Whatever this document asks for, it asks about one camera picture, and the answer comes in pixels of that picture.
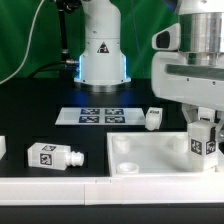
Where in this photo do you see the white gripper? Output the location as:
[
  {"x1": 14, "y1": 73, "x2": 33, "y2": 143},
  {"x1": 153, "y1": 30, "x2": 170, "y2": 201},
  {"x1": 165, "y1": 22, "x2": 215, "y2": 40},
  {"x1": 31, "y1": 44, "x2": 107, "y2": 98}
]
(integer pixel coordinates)
[{"x1": 151, "y1": 23, "x2": 224, "y2": 142}]

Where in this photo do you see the white square tabletop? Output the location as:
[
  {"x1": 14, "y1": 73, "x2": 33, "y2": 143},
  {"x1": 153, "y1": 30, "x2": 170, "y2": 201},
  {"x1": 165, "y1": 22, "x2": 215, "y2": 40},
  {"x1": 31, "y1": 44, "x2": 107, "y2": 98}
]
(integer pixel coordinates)
[{"x1": 107, "y1": 132, "x2": 224, "y2": 177}]

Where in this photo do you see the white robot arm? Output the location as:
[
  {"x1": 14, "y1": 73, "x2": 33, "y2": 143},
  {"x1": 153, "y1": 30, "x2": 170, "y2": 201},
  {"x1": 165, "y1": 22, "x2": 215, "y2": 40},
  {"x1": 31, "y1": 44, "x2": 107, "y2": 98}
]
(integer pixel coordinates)
[{"x1": 76, "y1": 0, "x2": 224, "y2": 142}]

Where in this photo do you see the marker tag sheet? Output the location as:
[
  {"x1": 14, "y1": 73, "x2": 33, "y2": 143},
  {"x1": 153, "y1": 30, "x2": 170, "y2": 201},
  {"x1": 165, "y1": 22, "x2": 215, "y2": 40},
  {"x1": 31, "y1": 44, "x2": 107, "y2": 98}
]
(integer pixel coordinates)
[{"x1": 55, "y1": 107, "x2": 145, "y2": 125}]

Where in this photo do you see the green backdrop curtain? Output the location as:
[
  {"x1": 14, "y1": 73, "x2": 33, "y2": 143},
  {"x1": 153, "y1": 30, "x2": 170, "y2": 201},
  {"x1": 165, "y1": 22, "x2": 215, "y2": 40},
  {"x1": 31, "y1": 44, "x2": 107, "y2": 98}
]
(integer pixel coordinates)
[{"x1": 0, "y1": 0, "x2": 224, "y2": 101}]

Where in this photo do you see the white front fence wall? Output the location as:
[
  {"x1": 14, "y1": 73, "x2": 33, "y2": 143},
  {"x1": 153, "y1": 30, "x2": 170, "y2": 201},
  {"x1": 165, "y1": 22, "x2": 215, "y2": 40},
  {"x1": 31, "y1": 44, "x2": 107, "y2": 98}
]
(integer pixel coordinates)
[{"x1": 0, "y1": 173, "x2": 224, "y2": 206}]

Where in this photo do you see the black cable and post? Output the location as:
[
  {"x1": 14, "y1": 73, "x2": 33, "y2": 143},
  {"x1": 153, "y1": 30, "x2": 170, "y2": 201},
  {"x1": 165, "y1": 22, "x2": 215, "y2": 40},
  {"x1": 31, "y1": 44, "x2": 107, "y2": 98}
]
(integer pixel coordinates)
[{"x1": 27, "y1": 0, "x2": 83, "y2": 79}]

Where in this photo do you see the white cable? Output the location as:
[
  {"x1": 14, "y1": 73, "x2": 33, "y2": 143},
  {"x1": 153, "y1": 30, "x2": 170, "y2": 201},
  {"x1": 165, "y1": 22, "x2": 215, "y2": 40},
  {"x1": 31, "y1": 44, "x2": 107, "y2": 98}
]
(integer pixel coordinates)
[{"x1": 0, "y1": 0, "x2": 46, "y2": 85}]

